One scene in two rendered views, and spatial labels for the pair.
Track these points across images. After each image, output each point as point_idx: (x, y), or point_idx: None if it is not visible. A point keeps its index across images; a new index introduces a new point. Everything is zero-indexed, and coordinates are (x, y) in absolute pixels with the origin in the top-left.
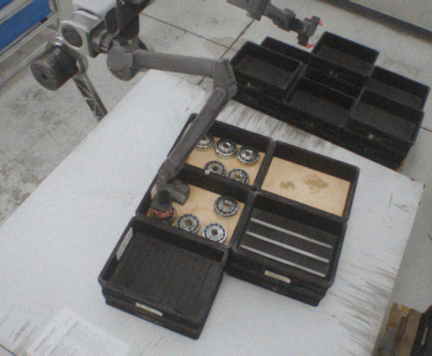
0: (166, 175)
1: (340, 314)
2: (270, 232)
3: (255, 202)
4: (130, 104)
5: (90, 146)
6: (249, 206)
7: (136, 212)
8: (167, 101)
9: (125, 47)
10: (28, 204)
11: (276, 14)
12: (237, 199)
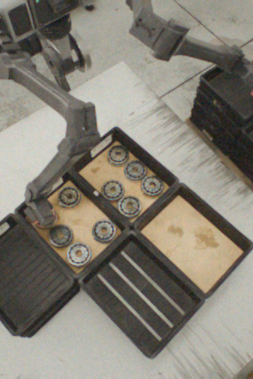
0: (30, 194)
1: (167, 375)
2: (133, 272)
3: (132, 238)
4: (83, 94)
5: (31, 124)
6: (117, 243)
7: (14, 210)
8: (118, 100)
9: (10, 56)
10: None
11: (202, 55)
12: (118, 227)
